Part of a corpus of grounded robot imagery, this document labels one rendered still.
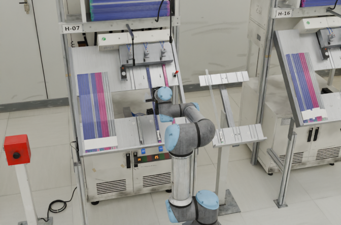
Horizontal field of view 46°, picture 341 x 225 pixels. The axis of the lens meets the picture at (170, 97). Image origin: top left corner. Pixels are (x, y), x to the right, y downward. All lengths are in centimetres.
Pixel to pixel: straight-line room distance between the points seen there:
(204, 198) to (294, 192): 146
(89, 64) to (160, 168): 96
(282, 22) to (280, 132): 84
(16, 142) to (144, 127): 77
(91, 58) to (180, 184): 112
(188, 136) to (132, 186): 137
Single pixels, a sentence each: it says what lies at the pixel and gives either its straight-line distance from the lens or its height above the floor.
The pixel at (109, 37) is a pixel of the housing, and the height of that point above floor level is 127.
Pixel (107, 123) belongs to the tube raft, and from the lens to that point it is 251.
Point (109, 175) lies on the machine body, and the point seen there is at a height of 29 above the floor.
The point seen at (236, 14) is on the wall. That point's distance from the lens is 451.
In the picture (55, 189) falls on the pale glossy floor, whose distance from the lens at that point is 340.
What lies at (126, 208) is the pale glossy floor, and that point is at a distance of 314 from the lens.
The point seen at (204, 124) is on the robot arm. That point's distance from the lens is 183.
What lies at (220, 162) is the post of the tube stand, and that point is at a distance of 289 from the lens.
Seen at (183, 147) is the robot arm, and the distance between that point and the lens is 180.
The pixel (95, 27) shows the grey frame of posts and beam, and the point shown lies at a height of 134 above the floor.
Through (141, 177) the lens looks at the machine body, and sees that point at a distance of 305.
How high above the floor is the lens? 216
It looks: 28 degrees down
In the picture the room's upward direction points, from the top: straight up
